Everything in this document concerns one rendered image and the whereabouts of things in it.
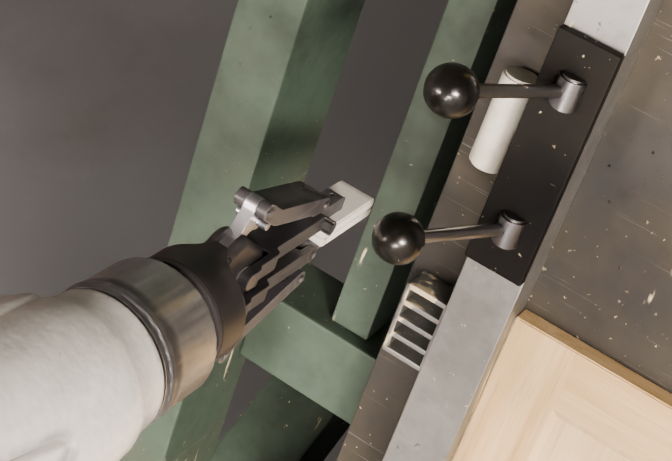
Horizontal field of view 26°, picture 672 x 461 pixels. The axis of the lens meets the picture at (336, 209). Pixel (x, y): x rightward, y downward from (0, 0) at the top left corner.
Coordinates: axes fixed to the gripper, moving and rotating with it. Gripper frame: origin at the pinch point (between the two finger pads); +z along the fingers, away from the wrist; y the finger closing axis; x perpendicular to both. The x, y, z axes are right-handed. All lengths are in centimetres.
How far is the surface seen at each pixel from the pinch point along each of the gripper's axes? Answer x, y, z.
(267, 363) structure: -8.6, 30.0, 19.2
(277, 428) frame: -13, 53, 40
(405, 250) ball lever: 6.1, -0.3, 0.1
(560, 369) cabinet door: 17.2, 10.4, 13.8
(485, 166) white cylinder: 5.6, -2.6, 12.8
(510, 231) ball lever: 10.1, -0.4, 9.7
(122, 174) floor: -93, 95, 126
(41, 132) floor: -112, 96, 124
